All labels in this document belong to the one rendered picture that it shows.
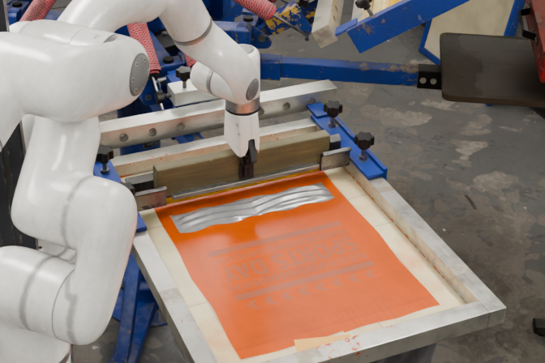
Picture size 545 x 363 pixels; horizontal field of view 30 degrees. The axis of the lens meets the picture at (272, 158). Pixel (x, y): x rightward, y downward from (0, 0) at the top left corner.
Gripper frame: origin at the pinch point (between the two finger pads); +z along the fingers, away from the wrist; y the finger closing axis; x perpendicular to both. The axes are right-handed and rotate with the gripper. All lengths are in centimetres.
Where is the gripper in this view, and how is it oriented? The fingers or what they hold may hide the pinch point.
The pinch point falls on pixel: (242, 166)
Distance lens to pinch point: 224.6
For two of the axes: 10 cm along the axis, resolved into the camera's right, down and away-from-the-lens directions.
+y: 3.9, 4.9, -7.8
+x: 9.2, -2.0, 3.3
